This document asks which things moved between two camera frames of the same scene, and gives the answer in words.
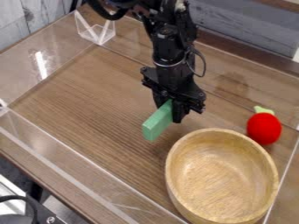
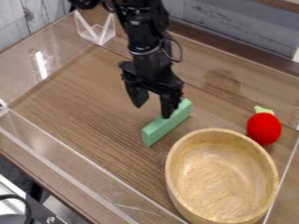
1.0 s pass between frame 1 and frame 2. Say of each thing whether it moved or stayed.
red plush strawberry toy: stayed
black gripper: moved
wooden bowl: stayed
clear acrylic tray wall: stayed
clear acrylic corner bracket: stayed
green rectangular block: moved
